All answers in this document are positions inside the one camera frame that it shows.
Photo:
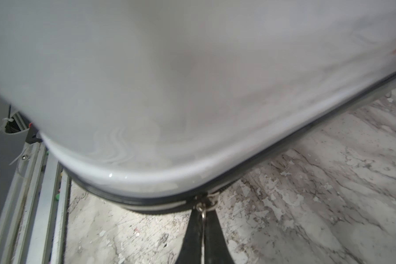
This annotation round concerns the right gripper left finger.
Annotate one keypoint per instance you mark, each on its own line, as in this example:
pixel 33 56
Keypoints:
pixel 191 249

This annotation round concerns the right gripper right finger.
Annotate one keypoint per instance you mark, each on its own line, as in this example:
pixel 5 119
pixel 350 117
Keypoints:
pixel 214 243

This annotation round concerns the black white space suitcase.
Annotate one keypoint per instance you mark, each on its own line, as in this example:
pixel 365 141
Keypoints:
pixel 151 103

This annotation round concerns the aluminium front rail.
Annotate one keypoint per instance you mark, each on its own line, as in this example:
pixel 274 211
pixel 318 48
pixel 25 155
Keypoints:
pixel 33 222

